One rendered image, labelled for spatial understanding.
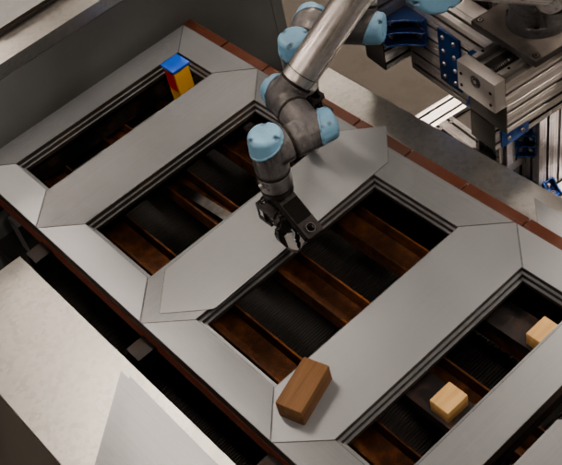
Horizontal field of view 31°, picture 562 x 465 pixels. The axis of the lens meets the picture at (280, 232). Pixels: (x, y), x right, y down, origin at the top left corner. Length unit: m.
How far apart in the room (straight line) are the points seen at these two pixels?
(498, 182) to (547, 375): 0.71
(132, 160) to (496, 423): 1.18
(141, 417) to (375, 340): 0.52
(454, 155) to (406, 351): 0.76
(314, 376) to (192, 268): 0.46
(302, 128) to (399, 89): 1.88
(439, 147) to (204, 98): 0.64
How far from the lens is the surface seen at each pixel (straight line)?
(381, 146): 2.52
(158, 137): 2.70
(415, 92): 3.94
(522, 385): 2.07
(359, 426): 2.06
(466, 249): 2.28
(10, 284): 2.64
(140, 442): 2.20
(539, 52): 2.45
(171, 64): 2.85
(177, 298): 2.31
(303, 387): 2.05
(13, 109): 2.87
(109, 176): 2.64
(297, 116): 2.13
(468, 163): 2.69
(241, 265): 2.33
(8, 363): 2.49
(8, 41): 2.87
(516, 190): 2.62
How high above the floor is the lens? 2.60
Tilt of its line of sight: 47 degrees down
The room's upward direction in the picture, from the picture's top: 15 degrees counter-clockwise
